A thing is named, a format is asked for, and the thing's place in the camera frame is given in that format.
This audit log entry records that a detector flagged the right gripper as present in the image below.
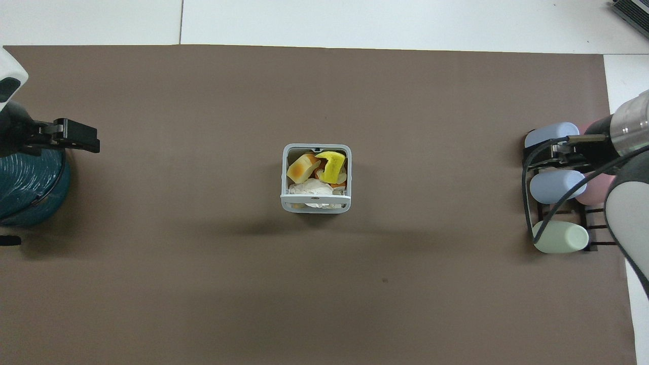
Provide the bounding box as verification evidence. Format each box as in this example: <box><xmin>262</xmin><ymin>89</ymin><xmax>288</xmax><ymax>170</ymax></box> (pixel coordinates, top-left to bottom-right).
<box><xmin>572</xmin><ymin>116</ymin><xmax>616</xmax><ymax>161</ymax></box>

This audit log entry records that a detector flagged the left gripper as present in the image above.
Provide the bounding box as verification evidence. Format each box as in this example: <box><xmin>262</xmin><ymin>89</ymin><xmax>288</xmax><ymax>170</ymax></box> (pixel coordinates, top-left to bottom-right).
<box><xmin>0</xmin><ymin>100</ymin><xmax>41</xmax><ymax>158</ymax></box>

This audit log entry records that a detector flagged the light grey square trash can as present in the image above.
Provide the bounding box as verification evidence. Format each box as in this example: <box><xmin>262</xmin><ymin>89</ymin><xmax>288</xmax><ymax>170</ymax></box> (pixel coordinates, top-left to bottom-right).
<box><xmin>280</xmin><ymin>143</ymin><xmax>353</xmax><ymax>214</ymax></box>

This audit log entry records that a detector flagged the pink cup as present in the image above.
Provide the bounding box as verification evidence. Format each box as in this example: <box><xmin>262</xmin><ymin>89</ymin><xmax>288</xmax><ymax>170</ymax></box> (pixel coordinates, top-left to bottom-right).
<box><xmin>575</xmin><ymin>172</ymin><xmax>617</xmax><ymax>206</ymax></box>

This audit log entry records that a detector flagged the light blue cup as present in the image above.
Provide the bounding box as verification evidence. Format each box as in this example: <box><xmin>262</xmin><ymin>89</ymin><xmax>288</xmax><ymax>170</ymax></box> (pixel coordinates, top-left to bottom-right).
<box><xmin>530</xmin><ymin>169</ymin><xmax>588</xmax><ymax>205</ymax></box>
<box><xmin>525</xmin><ymin>122</ymin><xmax>580</xmax><ymax>151</ymax></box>

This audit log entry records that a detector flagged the teal ribbed round bin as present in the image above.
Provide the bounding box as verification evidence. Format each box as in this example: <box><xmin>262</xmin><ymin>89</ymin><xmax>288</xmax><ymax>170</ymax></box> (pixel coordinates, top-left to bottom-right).
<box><xmin>0</xmin><ymin>146</ymin><xmax>71</xmax><ymax>227</ymax></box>

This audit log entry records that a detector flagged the black cup rack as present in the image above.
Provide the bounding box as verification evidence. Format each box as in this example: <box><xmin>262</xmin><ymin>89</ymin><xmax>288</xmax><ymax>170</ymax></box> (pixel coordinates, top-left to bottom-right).
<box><xmin>522</xmin><ymin>143</ymin><xmax>618</xmax><ymax>253</ymax></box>

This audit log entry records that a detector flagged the light green cup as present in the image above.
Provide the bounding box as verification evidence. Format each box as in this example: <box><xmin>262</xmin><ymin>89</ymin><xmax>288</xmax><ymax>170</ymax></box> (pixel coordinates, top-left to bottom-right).
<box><xmin>532</xmin><ymin>221</ymin><xmax>590</xmax><ymax>254</ymax></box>

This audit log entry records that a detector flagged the dark ribbed device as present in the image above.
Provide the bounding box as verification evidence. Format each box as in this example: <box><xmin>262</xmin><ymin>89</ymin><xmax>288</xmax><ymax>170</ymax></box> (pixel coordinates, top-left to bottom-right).
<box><xmin>610</xmin><ymin>0</ymin><xmax>649</xmax><ymax>32</ymax></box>

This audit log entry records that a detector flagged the orange yellow bread piece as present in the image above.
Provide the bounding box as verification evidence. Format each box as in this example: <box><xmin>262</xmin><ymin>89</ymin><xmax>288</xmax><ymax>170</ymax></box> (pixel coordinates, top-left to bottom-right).
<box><xmin>286</xmin><ymin>154</ymin><xmax>321</xmax><ymax>185</ymax></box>

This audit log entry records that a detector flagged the white crumpled paper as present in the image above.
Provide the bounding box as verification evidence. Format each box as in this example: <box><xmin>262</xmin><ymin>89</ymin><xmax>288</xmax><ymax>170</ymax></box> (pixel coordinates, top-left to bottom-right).
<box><xmin>289</xmin><ymin>180</ymin><xmax>336</xmax><ymax>209</ymax></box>

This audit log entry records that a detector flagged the black cable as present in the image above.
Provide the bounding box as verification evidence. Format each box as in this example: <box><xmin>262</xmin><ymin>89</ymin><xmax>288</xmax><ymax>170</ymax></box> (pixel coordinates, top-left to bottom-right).
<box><xmin>522</xmin><ymin>134</ymin><xmax>649</xmax><ymax>244</ymax></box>

